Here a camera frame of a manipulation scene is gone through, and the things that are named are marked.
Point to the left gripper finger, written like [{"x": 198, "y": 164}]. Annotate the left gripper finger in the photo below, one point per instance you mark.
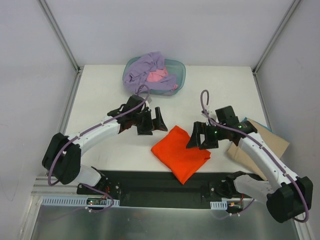
[
  {"x": 144, "y": 131},
  {"x": 158, "y": 122}
]

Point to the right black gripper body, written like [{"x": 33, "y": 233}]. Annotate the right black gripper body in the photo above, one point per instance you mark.
[{"x": 208, "y": 136}]

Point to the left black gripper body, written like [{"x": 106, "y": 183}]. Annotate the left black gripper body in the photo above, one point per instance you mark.
[{"x": 145, "y": 122}]

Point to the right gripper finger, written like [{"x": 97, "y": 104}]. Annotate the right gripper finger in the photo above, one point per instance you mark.
[
  {"x": 195, "y": 138},
  {"x": 209, "y": 144}
]

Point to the orange t shirt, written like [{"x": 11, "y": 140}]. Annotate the orange t shirt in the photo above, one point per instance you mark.
[{"x": 172, "y": 151}]

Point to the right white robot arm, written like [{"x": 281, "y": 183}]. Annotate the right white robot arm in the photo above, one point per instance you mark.
[{"x": 281, "y": 208}]

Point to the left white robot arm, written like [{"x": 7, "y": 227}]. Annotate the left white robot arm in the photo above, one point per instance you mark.
[{"x": 63, "y": 156}]

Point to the teal cloth under cardboard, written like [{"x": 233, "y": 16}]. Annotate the teal cloth under cardboard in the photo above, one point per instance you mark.
[{"x": 265, "y": 126}]

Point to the lilac t shirt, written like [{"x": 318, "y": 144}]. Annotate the lilac t shirt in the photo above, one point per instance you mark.
[{"x": 136, "y": 77}]

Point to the pink t shirt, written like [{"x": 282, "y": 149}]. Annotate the pink t shirt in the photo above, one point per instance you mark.
[{"x": 161, "y": 80}]

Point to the teal plastic basket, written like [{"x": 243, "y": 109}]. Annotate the teal plastic basket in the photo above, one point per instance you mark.
[{"x": 173, "y": 67}]

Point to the brown cardboard sheet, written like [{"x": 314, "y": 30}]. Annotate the brown cardboard sheet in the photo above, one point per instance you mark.
[{"x": 277, "y": 144}]

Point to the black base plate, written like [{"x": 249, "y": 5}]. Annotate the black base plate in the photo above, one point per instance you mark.
[{"x": 186, "y": 201}]

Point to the right slotted cable duct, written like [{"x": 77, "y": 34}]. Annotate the right slotted cable duct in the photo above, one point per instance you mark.
[{"x": 219, "y": 205}]

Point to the slotted cable duct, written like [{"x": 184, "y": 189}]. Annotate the slotted cable duct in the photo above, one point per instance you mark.
[
  {"x": 219, "y": 205},
  {"x": 68, "y": 201}
]

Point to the front aluminium rail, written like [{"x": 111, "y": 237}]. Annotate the front aluminium rail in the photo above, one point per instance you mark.
[{"x": 55, "y": 186}]

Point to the left slotted cable duct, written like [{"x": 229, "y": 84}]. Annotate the left slotted cable duct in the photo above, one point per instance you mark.
[{"x": 68, "y": 201}]

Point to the right aluminium frame post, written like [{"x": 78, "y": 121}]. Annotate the right aluminium frame post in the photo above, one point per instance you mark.
[{"x": 294, "y": 5}]

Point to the aluminium frame post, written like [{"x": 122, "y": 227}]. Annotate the aluminium frame post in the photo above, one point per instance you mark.
[
  {"x": 59, "y": 34},
  {"x": 294, "y": 5}
]

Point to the left aluminium frame post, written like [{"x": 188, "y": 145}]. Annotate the left aluminium frame post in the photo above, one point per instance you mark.
[{"x": 59, "y": 34}]

